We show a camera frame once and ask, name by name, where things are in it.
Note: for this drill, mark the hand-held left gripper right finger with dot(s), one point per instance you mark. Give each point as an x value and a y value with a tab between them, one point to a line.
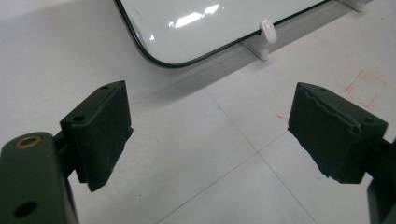
333	140

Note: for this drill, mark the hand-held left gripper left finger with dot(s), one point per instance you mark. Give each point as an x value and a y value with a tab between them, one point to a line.
99	137

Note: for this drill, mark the white whiteboard with black rim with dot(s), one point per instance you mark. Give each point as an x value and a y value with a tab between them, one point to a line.
202	40

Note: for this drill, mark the white plastic whiteboard foot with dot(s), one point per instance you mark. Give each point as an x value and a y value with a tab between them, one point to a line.
267	37

